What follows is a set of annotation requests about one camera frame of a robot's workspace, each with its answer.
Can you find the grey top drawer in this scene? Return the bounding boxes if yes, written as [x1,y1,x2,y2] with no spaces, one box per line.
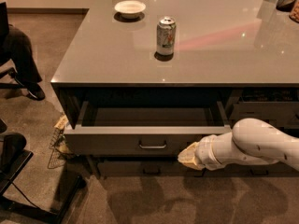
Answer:
[64,103,231,157]

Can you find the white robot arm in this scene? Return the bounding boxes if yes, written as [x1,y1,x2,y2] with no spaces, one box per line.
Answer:
[178,119,299,171]

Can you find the dark lower drawer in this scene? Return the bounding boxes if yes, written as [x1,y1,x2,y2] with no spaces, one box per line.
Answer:
[97,157,205,177]

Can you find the grey counter cabinet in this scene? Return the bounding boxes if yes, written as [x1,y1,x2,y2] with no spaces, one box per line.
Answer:
[50,0,299,129]

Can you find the silver green soda can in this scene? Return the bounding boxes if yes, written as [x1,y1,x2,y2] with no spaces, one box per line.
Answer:
[156,16,177,56]

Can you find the white ceramic bowl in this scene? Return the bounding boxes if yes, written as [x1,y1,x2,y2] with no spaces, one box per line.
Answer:
[114,0,146,19]

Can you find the black chair base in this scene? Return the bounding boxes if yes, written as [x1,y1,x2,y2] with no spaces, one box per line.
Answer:
[1,121,86,224]

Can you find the person leg dark trousers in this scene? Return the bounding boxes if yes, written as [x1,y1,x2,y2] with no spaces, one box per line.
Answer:
[0,24,45,101]

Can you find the silver drawer handle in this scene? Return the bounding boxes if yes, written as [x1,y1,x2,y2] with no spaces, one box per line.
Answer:
[138,140,167,150]

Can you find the wire basket with items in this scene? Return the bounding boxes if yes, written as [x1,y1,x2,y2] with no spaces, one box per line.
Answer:
[48,115,74,169]

